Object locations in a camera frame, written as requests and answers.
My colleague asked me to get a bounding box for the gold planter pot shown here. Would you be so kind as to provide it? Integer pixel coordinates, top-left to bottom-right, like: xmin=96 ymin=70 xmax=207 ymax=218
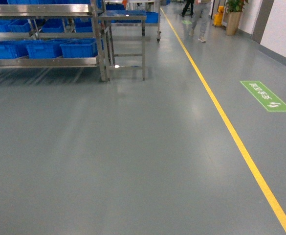
xmin=226 ymin=12 xmax=242 ymax=36

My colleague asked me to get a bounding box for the blue bin bottom shelf middle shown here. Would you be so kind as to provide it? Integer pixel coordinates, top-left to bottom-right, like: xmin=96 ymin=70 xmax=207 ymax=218
xmin=26 ymin=39 xmax=70 ymax=59

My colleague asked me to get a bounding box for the wheeled steel cart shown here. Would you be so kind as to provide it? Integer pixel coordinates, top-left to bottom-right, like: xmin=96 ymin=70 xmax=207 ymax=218
xmin=102 ymin=0 xmax=161 ymax=43

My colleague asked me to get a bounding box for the blue bin bottom shelf left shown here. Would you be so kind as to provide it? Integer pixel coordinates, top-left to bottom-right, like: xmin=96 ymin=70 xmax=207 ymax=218
xmin=0 ymin=40 xmax=37 ymax=59

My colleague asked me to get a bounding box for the steel shelf rack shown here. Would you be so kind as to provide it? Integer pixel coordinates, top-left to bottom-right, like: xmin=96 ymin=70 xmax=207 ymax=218
xmin=0 ymin=0 xmax=107 ymax=81

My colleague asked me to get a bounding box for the yellow mop bucket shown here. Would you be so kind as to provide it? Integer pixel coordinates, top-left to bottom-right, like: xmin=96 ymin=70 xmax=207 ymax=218
xmin=213 ymin=6 xmax=224 ymax=27

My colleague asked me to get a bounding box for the stainless steel table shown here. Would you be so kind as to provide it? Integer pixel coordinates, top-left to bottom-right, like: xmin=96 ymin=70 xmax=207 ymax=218
xmin=99 ymin=10 xmax=147 ymax=80

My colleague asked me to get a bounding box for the walking person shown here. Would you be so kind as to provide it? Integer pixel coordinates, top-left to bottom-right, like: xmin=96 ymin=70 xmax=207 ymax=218
xmin=189 ymin=0 xmax=211 ymax=43

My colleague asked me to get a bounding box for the blue bin bottom shelf right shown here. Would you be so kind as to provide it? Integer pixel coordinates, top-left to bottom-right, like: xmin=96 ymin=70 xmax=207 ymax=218
xmin=60 ymin=38 xmax=98 ymax=58

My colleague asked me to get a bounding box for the potted green plant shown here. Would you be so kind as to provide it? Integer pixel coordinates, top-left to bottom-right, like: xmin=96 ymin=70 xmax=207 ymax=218
xmin=225 ymin=0 xmax=249 ymax=13

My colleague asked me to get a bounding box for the blue bin shelf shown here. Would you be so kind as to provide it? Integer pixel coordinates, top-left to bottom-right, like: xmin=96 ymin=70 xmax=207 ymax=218
xmin=60 ymin=38 xmax=98 ymax=58
xmin=26 ymin=39 xmax=70 ymax=59
xmin=0 ymin=40 xmax=37 ymax=59

